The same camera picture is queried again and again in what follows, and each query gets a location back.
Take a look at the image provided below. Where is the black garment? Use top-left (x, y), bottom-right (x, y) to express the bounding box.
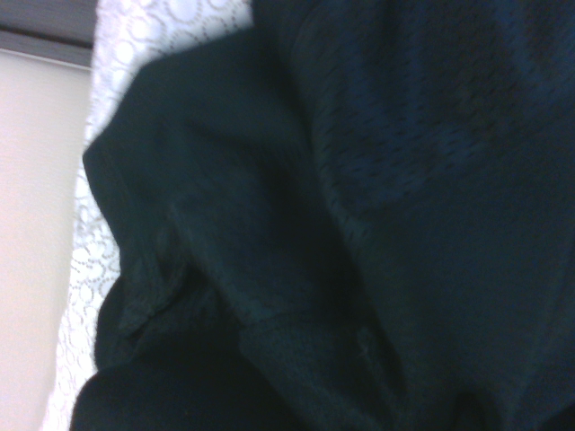
top-left (71, 0), bottom-right (575, 431)

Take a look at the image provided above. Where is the bed with white patterned cover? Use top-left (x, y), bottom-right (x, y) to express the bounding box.
top-left (42, 0), bottom-right (257, 431)

